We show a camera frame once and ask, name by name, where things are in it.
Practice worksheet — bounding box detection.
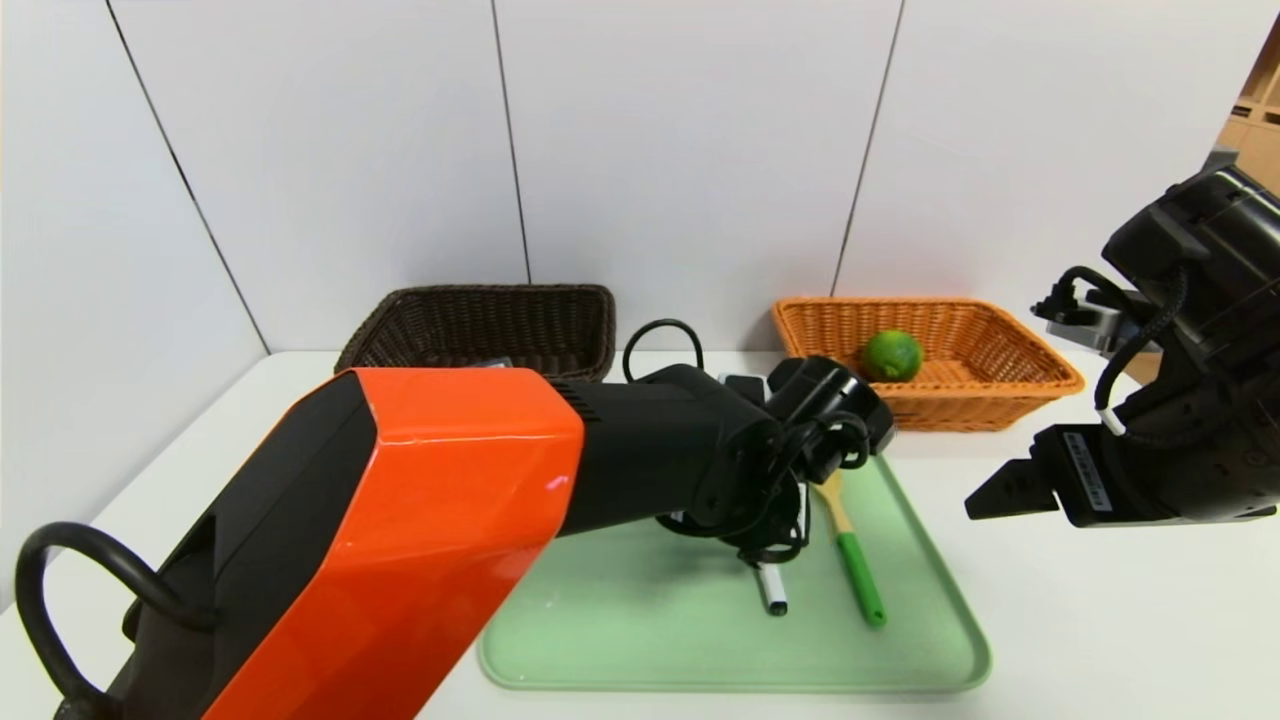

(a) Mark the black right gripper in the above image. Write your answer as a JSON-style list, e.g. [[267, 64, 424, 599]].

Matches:
[[964, 383, 1254, 528]]

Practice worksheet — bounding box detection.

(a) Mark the yellow pasta spoon green handle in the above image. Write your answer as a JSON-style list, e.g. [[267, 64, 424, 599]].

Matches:
[[815, 470, 889, 629]]

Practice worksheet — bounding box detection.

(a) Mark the green lime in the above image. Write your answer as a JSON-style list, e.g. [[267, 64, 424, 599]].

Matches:
[[860, 330, 925, 384]]

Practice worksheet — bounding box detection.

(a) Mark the white marker pen black cap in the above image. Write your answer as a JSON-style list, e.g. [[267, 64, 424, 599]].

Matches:
[[752, 562, 789, 617]]

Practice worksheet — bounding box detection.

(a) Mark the orange wicker basket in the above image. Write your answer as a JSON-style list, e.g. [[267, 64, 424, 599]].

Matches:
[[771, 296, 1087, 433]]

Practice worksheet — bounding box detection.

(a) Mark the dark brown wicker basket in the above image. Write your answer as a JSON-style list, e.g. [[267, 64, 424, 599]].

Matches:
[[333, 284, 618, 384]]

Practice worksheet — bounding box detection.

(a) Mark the light green plastic tray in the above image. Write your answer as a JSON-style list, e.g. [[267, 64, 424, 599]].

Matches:
[[478, 455, 993, 694]]

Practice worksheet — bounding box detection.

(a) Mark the wooden shelf unit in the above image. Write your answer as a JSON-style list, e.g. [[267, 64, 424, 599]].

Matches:
[[1215, 50, 1280, 186]]

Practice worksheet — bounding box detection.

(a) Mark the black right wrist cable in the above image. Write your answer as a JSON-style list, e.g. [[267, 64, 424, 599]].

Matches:
[[1040, 265, 1191, 436]]

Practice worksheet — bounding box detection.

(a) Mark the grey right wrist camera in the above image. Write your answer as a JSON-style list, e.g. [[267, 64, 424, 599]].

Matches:
[[1032, 268, 1141, 356]]

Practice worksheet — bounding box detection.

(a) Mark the thick black left arm base cable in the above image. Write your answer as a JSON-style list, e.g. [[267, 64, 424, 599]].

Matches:
[[15, 522, 216, 706]]

